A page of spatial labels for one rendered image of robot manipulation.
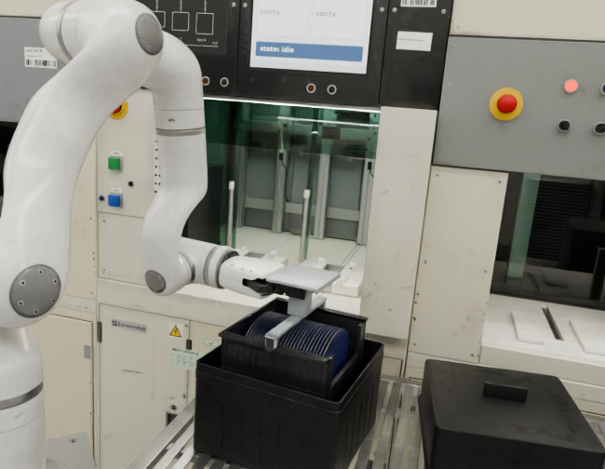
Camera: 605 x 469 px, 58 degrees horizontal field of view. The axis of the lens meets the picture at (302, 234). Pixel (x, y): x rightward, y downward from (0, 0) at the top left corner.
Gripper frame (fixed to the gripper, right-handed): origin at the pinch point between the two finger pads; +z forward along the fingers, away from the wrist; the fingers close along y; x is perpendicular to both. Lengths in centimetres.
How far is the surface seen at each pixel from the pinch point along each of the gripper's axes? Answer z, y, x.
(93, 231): -74, -25, -7
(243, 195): -75, -112, -7
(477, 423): 34.4, -5.1, -19.5
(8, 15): -101, -22, 48
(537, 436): 44.2, -6.2, -19.3
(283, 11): -24, -32, 53
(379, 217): 5.0, -31.0, 9.4
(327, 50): -13, -33, 45
